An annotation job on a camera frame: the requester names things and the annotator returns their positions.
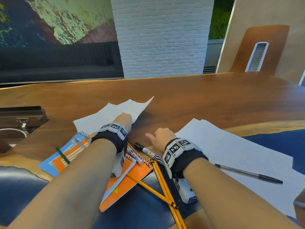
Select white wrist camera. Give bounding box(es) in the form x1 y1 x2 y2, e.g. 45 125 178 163
173 177 198 204
110 151 125 178

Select green pencil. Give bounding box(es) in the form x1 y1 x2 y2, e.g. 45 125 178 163
55 147 71 165

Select grey clear pen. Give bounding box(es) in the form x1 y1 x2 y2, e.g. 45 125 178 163
214 163 283 185

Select blue orange notebook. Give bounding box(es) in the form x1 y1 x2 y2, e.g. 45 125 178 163
38 132 90 178

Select black right wrist marker band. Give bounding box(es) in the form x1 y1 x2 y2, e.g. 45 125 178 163
162 138 209 179

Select brown wooden chair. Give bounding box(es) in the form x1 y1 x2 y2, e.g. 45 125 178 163
230 25 290 75

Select person's right forearm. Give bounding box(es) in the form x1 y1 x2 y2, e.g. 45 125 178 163
183 157 301 229

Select person's right hand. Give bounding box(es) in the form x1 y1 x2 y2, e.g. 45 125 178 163
145 128 177 157

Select green foliage wall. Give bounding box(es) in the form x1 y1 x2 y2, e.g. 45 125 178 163
208 0 236 40

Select brown metal-framed board panel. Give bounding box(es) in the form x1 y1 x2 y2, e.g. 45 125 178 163
215 0 305 85

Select dark sofa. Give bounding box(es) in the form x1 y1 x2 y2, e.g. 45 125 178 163
0 41 124 84

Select black left wrist marker band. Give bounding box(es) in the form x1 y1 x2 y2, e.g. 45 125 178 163
89 122 128 155

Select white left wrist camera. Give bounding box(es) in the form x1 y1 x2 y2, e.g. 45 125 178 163
110 151 125 178

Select black and white markers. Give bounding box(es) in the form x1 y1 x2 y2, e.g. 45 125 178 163
125 148 144 166

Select black wrist marker band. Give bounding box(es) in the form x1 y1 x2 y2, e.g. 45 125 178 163
89 122 128 155
162 138 209 179

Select bunch of yellow pencils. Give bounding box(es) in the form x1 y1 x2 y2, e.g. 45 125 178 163
126 159 187 229

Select person's left hand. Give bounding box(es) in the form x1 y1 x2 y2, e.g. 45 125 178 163
112 112 133 133

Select dark wooden box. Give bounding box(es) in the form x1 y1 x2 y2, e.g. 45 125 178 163
0 106 49 141

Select person's left forearm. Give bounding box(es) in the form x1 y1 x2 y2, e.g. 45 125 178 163
7 138 117 229

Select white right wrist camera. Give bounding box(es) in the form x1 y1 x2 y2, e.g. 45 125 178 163
173 177 198 204

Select large abstract wall painting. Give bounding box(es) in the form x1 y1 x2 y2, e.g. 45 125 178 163
0 0 119 48

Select wooden table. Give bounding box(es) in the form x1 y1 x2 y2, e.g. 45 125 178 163
0 72 305 229

